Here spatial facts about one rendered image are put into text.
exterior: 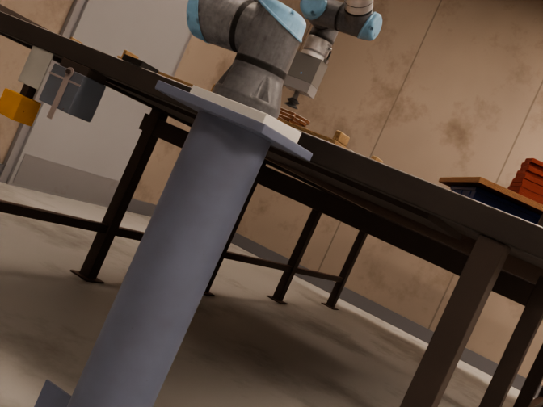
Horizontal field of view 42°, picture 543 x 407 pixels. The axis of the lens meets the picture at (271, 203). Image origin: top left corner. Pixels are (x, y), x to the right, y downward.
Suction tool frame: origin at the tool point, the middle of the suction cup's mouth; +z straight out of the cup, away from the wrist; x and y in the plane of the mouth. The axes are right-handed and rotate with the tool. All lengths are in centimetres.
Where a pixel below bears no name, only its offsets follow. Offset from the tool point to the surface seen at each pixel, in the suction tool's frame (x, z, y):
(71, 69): 22, 16, 59
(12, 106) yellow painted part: 19, 34, 76
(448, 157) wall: -479, -66, 39
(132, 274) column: 59, 51, -8
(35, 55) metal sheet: 16, 16, 78
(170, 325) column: 56, 58, -20
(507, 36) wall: -479, -190, 36
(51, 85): 20, 23, 64
